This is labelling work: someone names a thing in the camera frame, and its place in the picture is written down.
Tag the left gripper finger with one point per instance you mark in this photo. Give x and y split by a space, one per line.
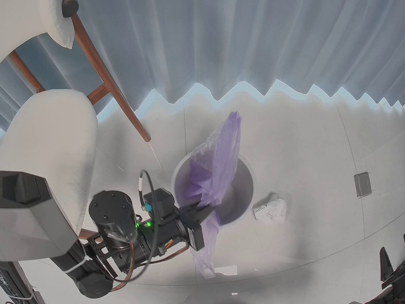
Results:
191 206
202 214

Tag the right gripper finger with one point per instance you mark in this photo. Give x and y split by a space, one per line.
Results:
386 266
404 242

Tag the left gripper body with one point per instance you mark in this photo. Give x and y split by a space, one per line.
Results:
177 231

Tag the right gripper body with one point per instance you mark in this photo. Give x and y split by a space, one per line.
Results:
395 282

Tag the purple plastic bag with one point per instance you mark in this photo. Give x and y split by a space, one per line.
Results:
218 157

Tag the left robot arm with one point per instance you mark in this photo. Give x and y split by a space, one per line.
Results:
38 220

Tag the white trash bin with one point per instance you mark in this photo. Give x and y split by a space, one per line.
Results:
245 182

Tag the crumpled white paper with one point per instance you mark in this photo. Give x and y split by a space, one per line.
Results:
272 209

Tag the white cushioned wooden chair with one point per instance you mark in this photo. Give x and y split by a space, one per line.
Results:
47 157

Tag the white curtain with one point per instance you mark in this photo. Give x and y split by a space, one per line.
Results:
253 33

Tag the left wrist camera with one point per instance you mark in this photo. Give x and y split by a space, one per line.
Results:
159 203

